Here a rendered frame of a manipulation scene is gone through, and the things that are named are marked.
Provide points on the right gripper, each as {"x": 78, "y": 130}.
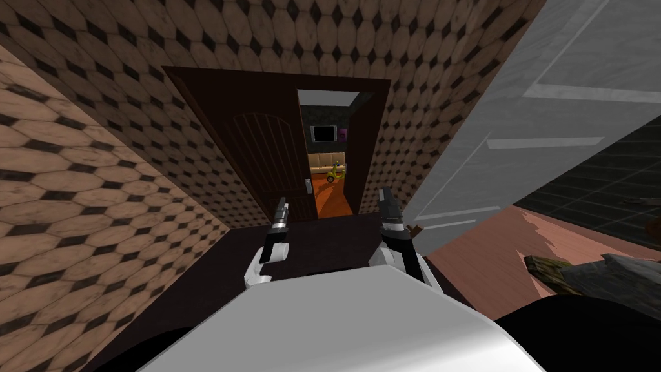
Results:
{"x": 391, "y": 213}

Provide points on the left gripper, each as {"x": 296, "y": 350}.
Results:
{"x": 281, "y": 213}

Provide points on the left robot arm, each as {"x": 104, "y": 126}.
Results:
{"x": 272, "y": 253}

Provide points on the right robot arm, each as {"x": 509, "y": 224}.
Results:
{"x": 405, "y": 253}

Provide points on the dark brown door leaf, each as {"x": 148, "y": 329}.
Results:
{"x": 258, "y": 155}

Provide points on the yellow toy scooter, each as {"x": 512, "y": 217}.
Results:
{"x": 335, "y": 173}

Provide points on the beige sofa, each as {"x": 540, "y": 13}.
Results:
{"x": 325, "y": 159}

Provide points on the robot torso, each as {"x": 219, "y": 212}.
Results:
{"x": 341, "y": 325}

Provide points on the white panelled door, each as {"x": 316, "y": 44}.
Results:
{"x": 521, "y": 119}

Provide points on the black wall screen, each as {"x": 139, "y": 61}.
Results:
{"x": 323, "y": 134}

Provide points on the purple wall picture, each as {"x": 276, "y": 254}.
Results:
{"x": 343, "y": 135}

